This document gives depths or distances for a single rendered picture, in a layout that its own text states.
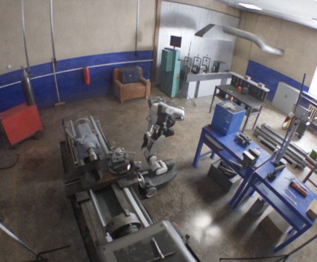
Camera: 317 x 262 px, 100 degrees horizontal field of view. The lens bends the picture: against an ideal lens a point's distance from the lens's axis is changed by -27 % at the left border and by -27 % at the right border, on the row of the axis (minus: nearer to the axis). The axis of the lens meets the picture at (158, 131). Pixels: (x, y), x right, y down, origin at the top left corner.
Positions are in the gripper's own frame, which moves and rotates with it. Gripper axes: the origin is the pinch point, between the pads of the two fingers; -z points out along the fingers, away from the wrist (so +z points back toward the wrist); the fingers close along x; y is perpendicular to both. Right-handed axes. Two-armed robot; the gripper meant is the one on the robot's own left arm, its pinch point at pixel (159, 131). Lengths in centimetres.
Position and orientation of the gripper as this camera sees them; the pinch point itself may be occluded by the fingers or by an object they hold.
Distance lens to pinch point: 167.9
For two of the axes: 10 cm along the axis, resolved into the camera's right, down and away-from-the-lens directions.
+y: -5.4, 2.9, -7.9
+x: -8.2, -3.9, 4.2
